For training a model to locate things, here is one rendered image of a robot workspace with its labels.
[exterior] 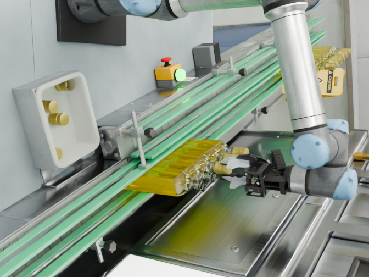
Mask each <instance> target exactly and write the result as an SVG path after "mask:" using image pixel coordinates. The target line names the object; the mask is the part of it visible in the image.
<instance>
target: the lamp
mask: <svg viewBox="0 0 369 277"><path fill-rule="evenodd" d="M185 78H186V72H185V71H184V70H183V69H176V70H175V71H174V79H175V80H176V81H183V80H184V79H185Z"/></svg>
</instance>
